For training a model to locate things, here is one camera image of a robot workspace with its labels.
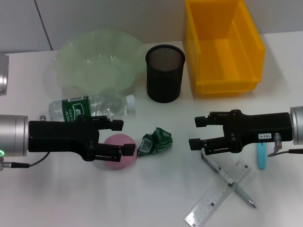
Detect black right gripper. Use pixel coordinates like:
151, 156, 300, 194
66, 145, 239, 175
188, 109, 294, 156

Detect yellow plastic bin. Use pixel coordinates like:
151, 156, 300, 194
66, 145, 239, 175
184, 0, 266, 98

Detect white grey ballpoint pen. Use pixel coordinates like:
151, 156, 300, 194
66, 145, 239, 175
200, 151, 258, 209

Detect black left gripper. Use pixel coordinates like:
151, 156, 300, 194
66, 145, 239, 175
28, 115, 138, 164

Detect clear water bottle green label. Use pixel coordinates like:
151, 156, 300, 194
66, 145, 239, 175
48, 94, 137, 122

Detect transparent plastic ruler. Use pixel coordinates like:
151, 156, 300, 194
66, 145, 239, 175
184, 159, 253, 227

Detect blue scissors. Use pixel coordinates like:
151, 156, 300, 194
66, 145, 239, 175
257, 143, 267, 170

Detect black mesh pen holder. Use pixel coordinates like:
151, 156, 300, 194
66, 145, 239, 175
145, 44, 186, 104

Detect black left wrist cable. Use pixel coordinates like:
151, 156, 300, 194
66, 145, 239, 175
0, 151, 52, 168

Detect pink peach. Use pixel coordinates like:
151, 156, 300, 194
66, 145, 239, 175
103, 134, 138, 170

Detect grey right wrist cable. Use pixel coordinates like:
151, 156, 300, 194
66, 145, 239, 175
267, 132, 303, 158

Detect green plastic wrapper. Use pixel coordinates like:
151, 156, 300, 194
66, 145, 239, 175
137, 127, 173, 157

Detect green glass fruit plate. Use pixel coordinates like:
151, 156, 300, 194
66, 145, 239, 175
52, 29, 145, 94

